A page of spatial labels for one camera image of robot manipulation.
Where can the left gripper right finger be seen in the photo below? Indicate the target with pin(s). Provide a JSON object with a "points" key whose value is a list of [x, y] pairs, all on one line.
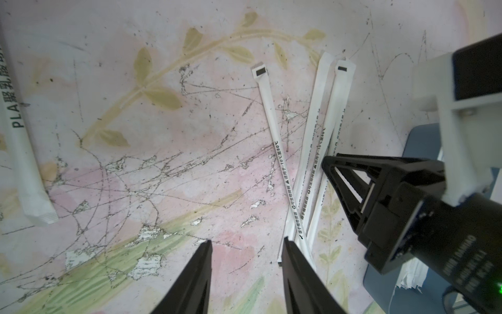
{"points": [[303, 289]]}

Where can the blue plastic storage tray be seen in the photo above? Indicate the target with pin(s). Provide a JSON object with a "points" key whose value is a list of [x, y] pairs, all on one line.
{"points": [[408, 290]]}

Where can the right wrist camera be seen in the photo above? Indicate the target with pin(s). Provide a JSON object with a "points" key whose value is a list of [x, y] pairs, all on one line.
{"points": [[464, 88]]}

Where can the pink floral table mat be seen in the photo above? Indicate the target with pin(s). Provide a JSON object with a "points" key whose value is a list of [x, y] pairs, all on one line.
{"points": [[151, 137]]}

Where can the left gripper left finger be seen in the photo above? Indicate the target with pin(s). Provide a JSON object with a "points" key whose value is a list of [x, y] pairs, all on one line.
{"points": [[191, 291]]}

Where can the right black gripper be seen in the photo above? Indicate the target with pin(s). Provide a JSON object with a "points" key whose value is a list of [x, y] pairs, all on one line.
{"points": [[358, 179]]}

